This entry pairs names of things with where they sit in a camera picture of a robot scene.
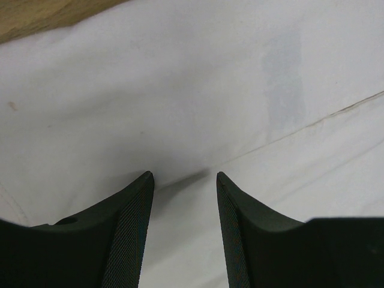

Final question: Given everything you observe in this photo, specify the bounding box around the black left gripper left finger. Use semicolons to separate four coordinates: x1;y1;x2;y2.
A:
1;172;154;287

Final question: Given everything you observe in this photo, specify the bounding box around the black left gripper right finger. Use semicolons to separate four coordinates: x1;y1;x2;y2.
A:
217;173;383;287

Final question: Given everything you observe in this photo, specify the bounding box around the white t shirt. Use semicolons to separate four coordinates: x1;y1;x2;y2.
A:
1;1;383;287

